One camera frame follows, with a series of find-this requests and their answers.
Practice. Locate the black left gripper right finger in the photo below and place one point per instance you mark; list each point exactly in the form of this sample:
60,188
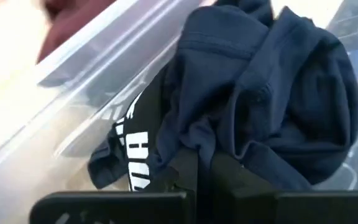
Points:
291,208

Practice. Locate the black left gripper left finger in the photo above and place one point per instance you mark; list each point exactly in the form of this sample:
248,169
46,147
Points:
113,208

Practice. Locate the navy briefs white print waistband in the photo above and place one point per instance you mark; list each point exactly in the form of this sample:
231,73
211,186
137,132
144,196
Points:
228,77

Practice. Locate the clear plastic container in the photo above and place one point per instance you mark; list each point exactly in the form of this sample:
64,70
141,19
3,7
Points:
89,77

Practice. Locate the maroon cloth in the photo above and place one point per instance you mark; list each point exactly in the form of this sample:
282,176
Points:
70,28

